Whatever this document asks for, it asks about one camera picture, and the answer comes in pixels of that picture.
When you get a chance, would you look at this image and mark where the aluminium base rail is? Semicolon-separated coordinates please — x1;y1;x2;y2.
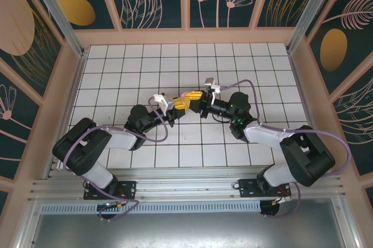
27;166;346;202

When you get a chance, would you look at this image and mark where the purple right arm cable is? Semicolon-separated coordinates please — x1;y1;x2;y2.
218;79;350;219

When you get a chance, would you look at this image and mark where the small green controller board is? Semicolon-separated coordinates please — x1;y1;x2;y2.
97;201;125;211

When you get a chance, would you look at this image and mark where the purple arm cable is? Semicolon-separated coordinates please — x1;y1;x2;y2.
218;79;350;219
62;98;170;222

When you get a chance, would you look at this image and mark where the small wire connector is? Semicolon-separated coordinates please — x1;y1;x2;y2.
272;195;292;205

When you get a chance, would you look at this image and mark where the slotted grey cable duct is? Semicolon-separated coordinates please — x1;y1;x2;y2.
40;201;262;214

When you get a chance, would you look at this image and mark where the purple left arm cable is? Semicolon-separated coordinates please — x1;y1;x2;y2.
62;98;170;222

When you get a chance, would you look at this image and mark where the aluminium corner post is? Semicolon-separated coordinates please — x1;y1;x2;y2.
24;0;88;58
287;0;339;54

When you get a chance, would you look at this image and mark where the grey metal sheet panel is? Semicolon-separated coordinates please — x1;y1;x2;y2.
17;212;361;248

